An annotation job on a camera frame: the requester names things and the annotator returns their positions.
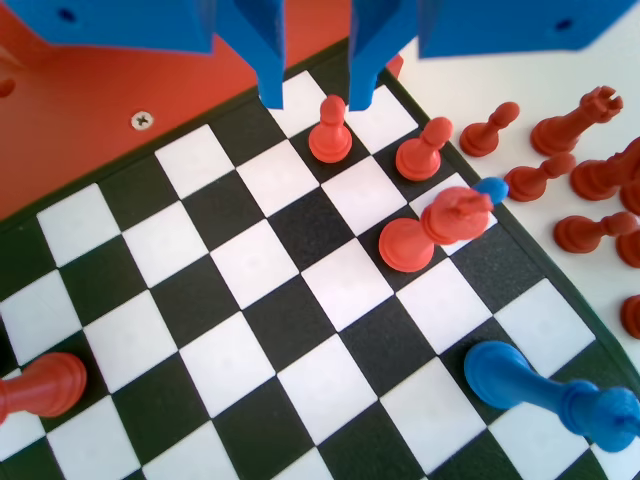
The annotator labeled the small blue pawn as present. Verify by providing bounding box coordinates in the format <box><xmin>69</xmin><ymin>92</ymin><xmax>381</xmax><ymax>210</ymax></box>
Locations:
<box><xmin>472</xmin><ymin>177</ymin><xmax>510</xmax><ymax>205</ymax></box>

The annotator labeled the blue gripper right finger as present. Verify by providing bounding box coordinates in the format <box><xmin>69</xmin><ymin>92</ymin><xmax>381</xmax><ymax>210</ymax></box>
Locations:
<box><xmin>348</xmin><ymin>0</ymin><xmax>404</xmax><ymax>112</ymax></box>

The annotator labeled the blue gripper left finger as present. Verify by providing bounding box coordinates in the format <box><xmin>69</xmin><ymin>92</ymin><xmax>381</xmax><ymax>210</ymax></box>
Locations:
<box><xmin>234</xmin><ymin>0</ymin><xmax>287</xmax><ymax>110</ymax></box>

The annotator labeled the red pawn chess piece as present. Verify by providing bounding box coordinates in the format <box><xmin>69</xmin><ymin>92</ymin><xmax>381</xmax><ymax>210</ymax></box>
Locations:
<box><xmin>553</xmin><ymin>211</ymin><xmax>639</xmax><ymax>255</ymax></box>
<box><xmin>308</xmin><ymin>95</ymin><xmax>353</xmax><ymax>164</ymax></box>
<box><xmin>458</xmin><ymin>101</ymin><xmax>521</xmax><ymax>158</ymax></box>
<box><xmin>503</xmin><ymin>152</ymin><xmax>577</xmax><ymax>203</ymax></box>
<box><xmin>395</xmin><ymin>116</ymin><xmax>454</xmax><ymax>182</ymax></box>

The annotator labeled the blue king chess piece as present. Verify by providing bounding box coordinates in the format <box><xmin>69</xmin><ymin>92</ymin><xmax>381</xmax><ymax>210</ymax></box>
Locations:
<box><xmin>463</xmin><ymin>340</ymin><xmax>640</xmax><ymax>454</ymax></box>

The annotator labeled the red base plate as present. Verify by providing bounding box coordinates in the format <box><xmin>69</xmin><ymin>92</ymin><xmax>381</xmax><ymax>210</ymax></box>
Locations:
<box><xmin>0</xmin><ymin>0</ymin><xmax>405</xmax><ymax>221</ymax></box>

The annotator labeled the black and white chessboard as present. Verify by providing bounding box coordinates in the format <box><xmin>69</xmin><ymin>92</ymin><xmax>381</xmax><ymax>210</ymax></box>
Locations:
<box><xmin>0</xmin><ymin>37</ymin><xmax>640</xmax><ymax>480</ymax></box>

